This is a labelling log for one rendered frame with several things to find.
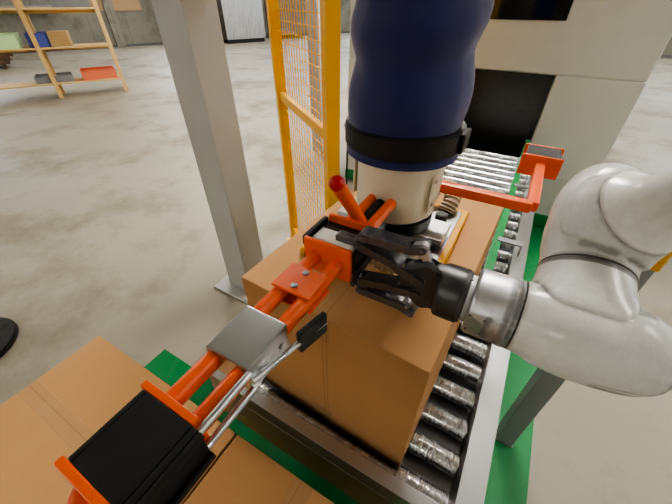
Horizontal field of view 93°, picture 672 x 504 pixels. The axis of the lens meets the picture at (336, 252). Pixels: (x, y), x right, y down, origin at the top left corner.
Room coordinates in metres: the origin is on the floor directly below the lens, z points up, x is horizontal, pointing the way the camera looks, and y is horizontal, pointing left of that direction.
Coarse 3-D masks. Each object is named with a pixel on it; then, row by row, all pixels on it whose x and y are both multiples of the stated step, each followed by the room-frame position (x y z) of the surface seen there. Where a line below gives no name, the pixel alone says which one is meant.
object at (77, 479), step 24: (144, 384) 0.16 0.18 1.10; (144, 408) 0.14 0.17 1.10; (168, 408) 0.14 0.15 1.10; (96, 432) 0.12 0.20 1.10; (120, 432) 0.12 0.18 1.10; (144, 432) 0.12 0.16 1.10; (168, 432) 0.12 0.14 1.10; (72, 456) 0.10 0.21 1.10; (96, 456) 0.10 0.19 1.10; (120, 456) 0.10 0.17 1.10; (144, 456) 0.10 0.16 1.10; (72, 480) 0.08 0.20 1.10; (96, 480) 0.08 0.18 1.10; (120, 480) 0.08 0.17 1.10; (144, 480) 0.09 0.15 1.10
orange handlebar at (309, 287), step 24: (456, 192) 0.60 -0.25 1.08; (480, 192) 0.58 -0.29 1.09; (528, 192) 0.60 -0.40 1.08; (384, 216) 0.50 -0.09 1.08; (312, 264) 0.36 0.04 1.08; (336, 264) 0.36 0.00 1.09; (288, 288) 0.30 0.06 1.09; (312, 288) 0.30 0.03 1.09; (264, 312) 0.27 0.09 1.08; (288, 312) 0.27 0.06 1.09; (216, 360) 0.20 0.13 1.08; (192, 384) 0.17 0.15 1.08
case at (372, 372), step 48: (288, 240) 0.61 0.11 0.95; (480, 240) 0.61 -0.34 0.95; (336, 288) 0.45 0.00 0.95; (288, 336) 0.42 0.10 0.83; (336, 336) 0.36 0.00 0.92; (384, 336) 0.33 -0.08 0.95; (432, 336) 0.33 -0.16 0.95; (288, 384) 0.44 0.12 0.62; (336, 384) 0.36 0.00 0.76; (384, 384) 0.30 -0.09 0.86; (432, 384) 0.40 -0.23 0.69; (384, 432) 0.29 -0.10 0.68
